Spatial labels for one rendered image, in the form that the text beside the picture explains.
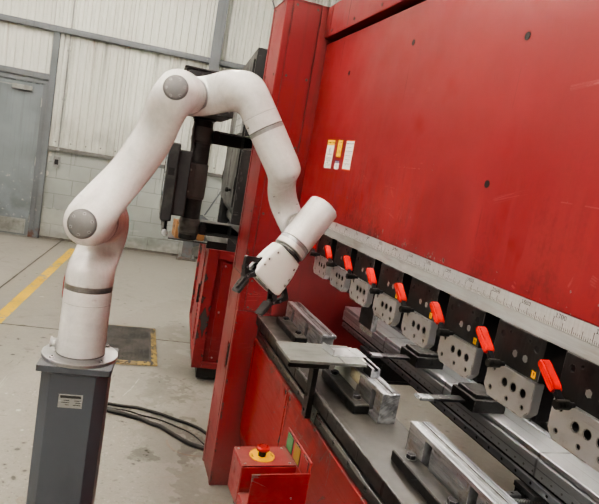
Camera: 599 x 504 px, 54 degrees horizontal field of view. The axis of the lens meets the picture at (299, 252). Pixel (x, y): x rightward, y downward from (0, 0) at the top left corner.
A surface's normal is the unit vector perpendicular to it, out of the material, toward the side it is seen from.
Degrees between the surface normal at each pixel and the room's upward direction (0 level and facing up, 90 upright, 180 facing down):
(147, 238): 90
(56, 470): 90
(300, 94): 90
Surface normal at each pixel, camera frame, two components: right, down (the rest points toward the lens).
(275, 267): 0.51, 0.13
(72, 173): 0.19, 0.17
